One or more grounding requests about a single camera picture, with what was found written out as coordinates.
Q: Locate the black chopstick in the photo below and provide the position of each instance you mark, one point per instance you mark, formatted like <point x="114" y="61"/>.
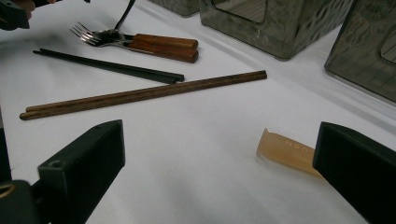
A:
<point x="115" y="64"/>
<point x="106" y="66"/>

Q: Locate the translucent grey plastic bin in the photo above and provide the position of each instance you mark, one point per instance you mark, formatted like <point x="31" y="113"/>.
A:
<point x="364" y="53"/>
<point x="177" y="6"/>
<point x="280" y="34"/>

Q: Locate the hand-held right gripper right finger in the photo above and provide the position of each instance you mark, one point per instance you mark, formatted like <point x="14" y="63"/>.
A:
<point x="358" y="174"/>

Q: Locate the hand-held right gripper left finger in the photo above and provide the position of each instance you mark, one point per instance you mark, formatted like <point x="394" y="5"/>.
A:
<point x="84" y="168"/>

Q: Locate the brown wooden chopstick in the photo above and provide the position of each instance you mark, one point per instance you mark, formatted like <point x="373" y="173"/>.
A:
<point x="143" y="97"/>
<point x="146" y="90"/>

